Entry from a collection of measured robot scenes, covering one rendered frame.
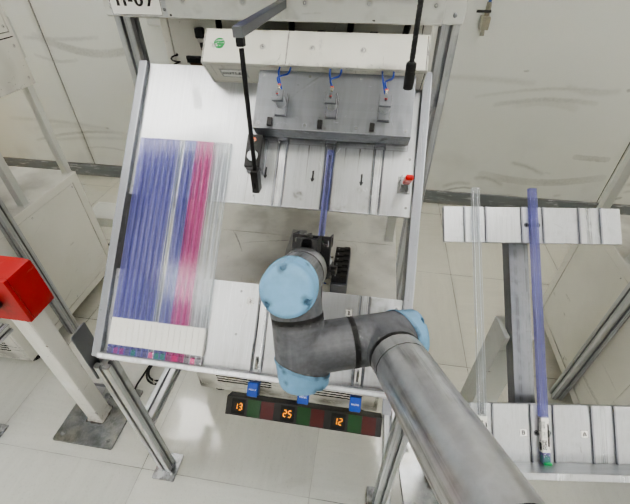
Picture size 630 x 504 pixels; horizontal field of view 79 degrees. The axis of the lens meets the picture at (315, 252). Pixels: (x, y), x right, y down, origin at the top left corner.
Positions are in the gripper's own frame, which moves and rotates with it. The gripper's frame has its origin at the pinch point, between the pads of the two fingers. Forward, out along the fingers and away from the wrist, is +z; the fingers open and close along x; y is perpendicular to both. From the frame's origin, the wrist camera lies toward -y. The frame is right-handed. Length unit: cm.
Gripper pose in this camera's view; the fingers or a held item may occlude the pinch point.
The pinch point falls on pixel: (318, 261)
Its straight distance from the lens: 83.0
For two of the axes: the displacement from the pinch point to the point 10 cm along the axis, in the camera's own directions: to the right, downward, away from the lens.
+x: -9.9, -1.0, 1.2
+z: 1.3, -1.4, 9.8
